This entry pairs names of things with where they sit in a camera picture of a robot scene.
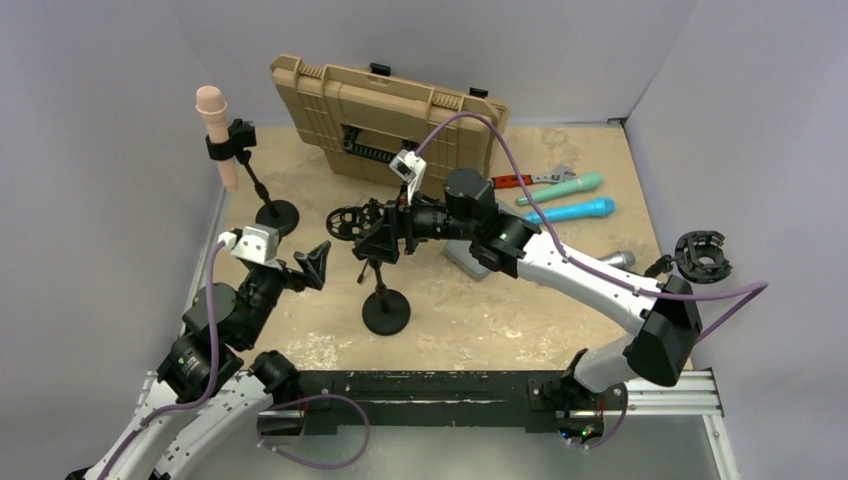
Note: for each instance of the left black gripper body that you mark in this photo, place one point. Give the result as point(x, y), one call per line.
point(292, 278)

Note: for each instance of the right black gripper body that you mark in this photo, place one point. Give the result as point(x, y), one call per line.
point(414, 218)

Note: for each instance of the black tripod shock-mount stand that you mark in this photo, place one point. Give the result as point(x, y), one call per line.
point(347, 223)

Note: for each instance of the pink microphone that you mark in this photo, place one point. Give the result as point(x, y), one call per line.
point(212, 107)

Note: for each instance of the mint green microphone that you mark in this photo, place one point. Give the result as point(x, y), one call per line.
point(573, 185)

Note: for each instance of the blue microphone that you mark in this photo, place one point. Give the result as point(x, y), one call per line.
point(598, 207)

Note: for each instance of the silver grey microphone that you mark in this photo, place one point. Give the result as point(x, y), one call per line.
point(622, 260)

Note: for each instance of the black round-base shock-mount stand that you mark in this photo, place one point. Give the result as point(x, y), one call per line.
point(698, 257)

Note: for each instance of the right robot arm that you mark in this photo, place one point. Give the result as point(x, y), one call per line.
point(660, 321)

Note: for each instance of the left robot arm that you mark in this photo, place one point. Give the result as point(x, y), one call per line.
point(201, 391)

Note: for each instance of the grey flat plastic case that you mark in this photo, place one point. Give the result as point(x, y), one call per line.
point(464, 258)

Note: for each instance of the tan hard plastic case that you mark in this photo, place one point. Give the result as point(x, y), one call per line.
point(361, 118)

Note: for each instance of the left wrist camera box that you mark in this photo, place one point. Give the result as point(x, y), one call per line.
point(255, 244)

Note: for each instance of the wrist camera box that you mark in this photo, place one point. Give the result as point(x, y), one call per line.
point(255, 244)
point(411, 168)

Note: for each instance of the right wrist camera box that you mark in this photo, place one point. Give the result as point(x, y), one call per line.
point(411, 168)

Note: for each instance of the red-handled adjustable wrench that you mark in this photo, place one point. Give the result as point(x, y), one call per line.
point(557, 175)

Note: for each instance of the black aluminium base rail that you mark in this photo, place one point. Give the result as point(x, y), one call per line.
point(418, 398)

